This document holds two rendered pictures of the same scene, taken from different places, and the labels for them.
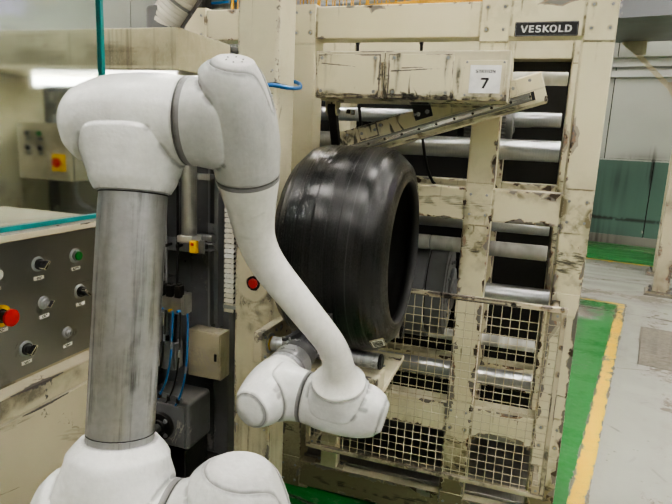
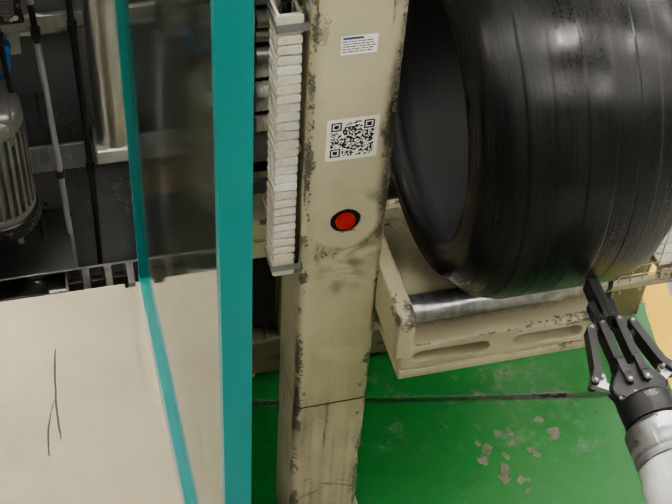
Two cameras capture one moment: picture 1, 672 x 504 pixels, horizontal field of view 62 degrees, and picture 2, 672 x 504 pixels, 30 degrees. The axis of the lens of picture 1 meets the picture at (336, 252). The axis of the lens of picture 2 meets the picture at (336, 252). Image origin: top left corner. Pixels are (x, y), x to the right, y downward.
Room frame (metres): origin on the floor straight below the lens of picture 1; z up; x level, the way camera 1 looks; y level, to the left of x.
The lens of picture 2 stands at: (0.60, 1.04, 2.35)
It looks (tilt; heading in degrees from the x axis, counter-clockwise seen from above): 45 degrees down; 324
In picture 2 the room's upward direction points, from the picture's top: 4 degrees clockwise
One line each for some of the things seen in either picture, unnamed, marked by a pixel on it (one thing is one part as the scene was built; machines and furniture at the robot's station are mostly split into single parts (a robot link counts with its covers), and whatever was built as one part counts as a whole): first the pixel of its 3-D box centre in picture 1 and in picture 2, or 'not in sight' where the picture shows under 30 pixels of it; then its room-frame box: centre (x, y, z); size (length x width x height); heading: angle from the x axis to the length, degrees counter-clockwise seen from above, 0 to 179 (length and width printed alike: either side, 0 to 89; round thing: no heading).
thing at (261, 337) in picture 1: (285, 328); (372, 249); (1.73, 0.15, 0.90); 0.40 x 0.03 x 0.10; 162
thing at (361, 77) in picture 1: (414, 80); not in sight; (1.92, -0.23, 1.71); 0.61 x 0.25 x 0.15; 72
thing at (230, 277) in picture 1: (234, 237); (286, 146); (1.74, 0.32, 1.19); 0.05 x 0.04 x 0.48; 162
